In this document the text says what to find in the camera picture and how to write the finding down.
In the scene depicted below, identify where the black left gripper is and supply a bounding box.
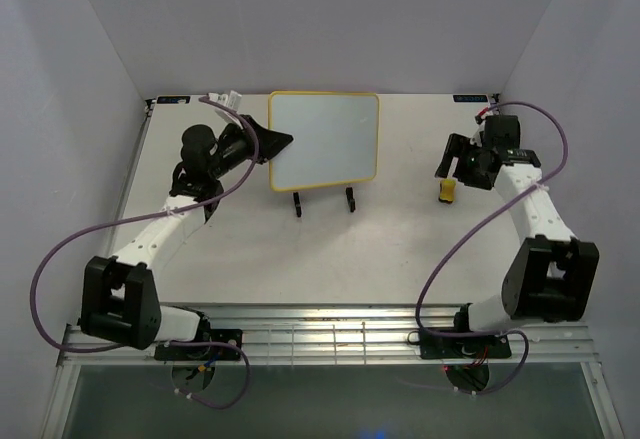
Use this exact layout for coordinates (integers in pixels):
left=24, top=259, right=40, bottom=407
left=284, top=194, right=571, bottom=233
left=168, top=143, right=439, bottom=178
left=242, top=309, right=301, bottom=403
left=210, top=116, right=295, bottom=181

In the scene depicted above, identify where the yellow black whiteboard eraser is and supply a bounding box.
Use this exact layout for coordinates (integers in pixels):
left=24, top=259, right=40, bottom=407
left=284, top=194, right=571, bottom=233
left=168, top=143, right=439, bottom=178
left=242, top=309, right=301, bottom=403
left=438, top=178, right=456, bottom=204

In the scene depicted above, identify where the yellow framed whiteboard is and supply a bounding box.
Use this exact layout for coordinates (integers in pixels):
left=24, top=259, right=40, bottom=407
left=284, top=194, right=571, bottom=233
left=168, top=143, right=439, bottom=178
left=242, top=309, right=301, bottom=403
left=268, top=91, right=380, bottom=192

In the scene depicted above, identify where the wire whiteboard stand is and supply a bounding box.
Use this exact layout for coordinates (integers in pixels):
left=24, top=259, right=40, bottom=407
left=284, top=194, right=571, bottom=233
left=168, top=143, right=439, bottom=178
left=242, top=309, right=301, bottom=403
left=291, top=185, right=356, bottom=219

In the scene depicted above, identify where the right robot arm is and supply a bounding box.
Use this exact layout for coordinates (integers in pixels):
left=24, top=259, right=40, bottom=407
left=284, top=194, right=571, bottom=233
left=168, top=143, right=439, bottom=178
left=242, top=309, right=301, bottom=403
left=435, top=115, right=599, bottom=356

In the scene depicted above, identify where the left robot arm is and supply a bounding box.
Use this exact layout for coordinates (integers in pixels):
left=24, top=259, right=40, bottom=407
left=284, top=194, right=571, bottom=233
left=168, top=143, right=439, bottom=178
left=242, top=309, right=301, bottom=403
left=79, top=115, right=294, bottom=359

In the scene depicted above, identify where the right blue table label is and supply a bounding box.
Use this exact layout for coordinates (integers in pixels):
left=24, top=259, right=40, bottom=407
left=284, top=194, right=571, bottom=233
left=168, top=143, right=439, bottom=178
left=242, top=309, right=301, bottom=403
left=452, top=94, right=489, bottom=103

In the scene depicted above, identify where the blue table label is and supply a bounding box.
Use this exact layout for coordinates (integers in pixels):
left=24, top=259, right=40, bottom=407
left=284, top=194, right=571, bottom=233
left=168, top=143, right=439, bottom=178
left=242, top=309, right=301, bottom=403
left=452, top=94, right=489, bottom=103
left=156, top=95, right=191, bottom=105

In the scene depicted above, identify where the left blue table label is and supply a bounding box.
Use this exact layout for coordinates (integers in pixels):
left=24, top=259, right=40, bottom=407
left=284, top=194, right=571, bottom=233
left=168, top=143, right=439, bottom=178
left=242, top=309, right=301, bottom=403
left=156, top=95, right=191, bottom=105

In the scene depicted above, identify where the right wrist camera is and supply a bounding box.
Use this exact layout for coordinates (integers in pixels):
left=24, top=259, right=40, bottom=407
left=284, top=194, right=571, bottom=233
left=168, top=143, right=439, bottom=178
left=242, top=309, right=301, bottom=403
left=474, top=107, right=493, bottom=134

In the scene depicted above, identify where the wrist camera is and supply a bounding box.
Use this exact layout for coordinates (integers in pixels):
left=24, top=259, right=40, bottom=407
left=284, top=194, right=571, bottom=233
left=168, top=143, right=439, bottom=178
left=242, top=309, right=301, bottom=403
left=208, top=90, right=242, bottom=121
left=474, top=107, right=493, bottom=134

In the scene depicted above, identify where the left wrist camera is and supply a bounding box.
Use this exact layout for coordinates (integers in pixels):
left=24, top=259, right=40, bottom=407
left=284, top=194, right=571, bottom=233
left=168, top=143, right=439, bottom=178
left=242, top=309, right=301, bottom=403
left=208, top=90, right=242, bottom=121

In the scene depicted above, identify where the aluminium table frame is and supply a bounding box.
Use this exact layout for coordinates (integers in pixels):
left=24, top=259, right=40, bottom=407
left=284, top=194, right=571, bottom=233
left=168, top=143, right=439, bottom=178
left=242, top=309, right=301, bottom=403
left=44, top=95, right=623, bottom=438

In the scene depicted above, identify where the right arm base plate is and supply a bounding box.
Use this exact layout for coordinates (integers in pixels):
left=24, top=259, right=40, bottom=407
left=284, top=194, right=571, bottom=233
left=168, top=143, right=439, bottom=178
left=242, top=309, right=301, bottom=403
left=406, top=330, right=512, bottom=360

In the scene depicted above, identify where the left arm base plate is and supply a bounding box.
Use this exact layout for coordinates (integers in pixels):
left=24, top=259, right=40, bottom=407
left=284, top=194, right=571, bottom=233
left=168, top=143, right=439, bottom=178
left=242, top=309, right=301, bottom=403
left=154, top=329, right=243, bottom=363

